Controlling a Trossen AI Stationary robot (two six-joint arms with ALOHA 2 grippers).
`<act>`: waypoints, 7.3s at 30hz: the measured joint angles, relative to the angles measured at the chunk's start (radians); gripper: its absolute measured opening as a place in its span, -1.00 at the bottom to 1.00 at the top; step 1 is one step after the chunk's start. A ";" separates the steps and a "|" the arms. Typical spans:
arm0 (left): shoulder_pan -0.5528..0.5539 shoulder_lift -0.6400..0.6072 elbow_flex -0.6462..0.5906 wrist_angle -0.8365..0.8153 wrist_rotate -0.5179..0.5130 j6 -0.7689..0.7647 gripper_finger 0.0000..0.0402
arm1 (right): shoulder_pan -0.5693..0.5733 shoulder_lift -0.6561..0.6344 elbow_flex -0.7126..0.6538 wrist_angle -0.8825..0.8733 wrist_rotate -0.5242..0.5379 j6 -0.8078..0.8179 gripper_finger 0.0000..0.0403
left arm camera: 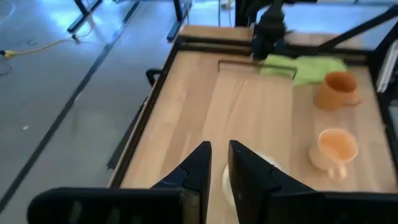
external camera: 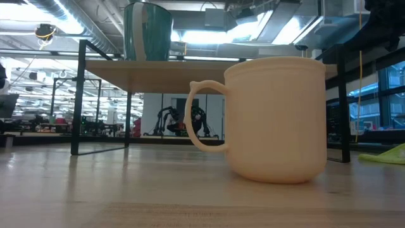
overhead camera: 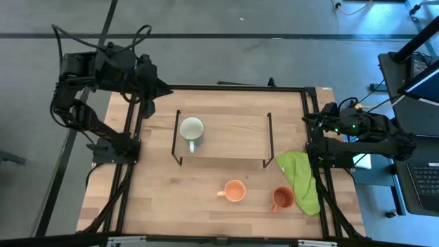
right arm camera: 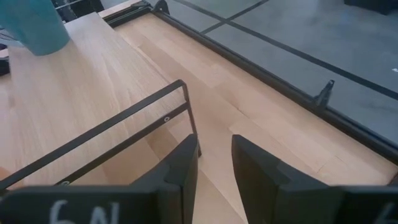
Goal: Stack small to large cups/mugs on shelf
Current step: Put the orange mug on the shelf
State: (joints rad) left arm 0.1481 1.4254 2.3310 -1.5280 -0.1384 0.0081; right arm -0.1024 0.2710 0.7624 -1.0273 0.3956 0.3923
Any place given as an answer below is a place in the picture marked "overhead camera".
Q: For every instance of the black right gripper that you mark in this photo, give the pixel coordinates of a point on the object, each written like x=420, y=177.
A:
x=331, y=118

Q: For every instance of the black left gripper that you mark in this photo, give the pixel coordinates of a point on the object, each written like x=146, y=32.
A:
x=147, y=77

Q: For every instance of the green mug white interior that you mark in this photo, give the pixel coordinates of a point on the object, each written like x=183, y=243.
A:
x=192, y=128

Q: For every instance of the wooden shelf black metal legs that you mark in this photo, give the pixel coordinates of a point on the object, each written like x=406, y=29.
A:
x=233, y=137

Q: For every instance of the dark orange mug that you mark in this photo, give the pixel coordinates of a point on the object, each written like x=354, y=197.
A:
x=283, y=199

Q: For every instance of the light orange mug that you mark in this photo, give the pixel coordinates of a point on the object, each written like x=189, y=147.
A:
x=235, y=190

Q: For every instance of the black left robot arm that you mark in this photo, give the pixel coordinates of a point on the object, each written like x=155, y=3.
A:
x=103, y=132

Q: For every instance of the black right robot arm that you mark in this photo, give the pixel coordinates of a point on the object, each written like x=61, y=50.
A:
x=370, y=145

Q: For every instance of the green cloth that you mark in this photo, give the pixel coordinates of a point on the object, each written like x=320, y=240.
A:
x=302, y=178

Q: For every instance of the black desk foot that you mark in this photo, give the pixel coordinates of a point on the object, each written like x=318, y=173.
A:
x=377, y=86

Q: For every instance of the dark grey desk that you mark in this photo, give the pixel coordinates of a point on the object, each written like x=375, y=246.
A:
x=391, y=79

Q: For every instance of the computer monitor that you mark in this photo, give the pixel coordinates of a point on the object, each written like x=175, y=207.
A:
x=427, y=87

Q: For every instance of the black caster wheel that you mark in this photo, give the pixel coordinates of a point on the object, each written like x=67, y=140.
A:
x=391, y=214

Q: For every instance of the black laptop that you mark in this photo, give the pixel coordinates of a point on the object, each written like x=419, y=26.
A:
x=427, y=178

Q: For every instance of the black pole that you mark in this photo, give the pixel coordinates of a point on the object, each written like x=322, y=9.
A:
x=416, y=40

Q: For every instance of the grey metal stand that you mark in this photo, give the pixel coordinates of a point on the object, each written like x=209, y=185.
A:
x=416, y=21

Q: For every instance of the grey floor object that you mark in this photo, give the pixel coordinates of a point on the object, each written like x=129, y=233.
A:
x=10, y=158

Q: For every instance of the black crossbar with silver brackets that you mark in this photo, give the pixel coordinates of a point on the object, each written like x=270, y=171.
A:
x=51, y=238

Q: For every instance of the black aluminium table frame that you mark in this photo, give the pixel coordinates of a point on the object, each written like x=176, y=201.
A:
x=240, y=88

